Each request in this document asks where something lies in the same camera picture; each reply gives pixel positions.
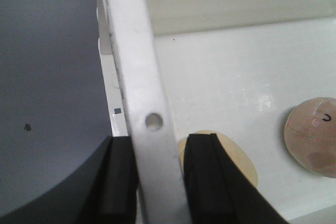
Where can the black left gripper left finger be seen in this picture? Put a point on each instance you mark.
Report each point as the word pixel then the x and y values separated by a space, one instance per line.
pixel 102 190

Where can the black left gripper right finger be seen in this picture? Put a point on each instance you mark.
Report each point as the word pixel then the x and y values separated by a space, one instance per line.
pixel 244 205

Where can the white plastic tote crate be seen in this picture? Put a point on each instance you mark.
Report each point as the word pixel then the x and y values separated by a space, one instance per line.
pixel 174 67

